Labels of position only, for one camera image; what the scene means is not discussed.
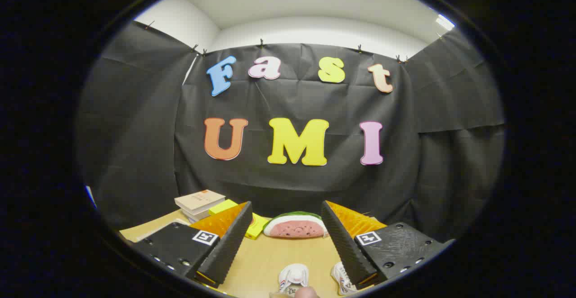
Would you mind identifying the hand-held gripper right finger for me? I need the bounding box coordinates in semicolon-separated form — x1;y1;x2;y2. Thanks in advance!
320;200;455;289

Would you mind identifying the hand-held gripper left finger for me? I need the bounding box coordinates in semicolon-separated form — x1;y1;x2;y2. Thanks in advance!
132;201;253;289

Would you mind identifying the small white canvas shoe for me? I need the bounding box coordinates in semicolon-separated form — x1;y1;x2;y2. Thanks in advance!
331;261;360;295
278;263;310;294

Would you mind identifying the yellow book with red circle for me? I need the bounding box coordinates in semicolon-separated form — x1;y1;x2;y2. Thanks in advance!
208;199;270;240

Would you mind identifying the grey book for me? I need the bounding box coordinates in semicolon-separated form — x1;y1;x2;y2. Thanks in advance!
182;208;213;223

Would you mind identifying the watermelon slice plush toy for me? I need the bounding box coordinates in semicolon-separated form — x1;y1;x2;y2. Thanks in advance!
263;211;329;239

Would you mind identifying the row of black cloth clips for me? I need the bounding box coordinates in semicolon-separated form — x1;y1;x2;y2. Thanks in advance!
144;20;444;63

